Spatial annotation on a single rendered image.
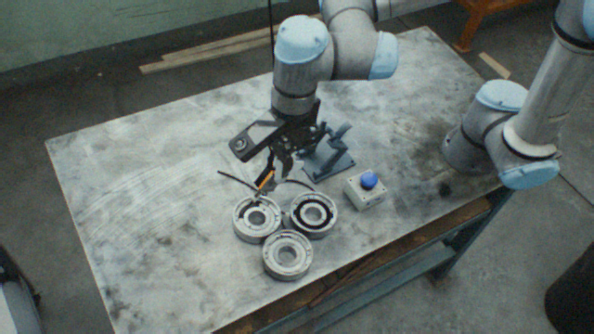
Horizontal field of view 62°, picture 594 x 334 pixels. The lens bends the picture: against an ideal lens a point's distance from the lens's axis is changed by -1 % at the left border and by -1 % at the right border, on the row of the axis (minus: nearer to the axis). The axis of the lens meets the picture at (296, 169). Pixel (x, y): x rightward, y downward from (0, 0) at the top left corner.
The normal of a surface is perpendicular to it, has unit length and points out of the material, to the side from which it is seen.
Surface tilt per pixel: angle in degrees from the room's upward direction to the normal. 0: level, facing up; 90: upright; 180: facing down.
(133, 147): 0
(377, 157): 0
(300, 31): 0
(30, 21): 90
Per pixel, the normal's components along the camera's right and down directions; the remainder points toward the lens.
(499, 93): 0.11, -0.70
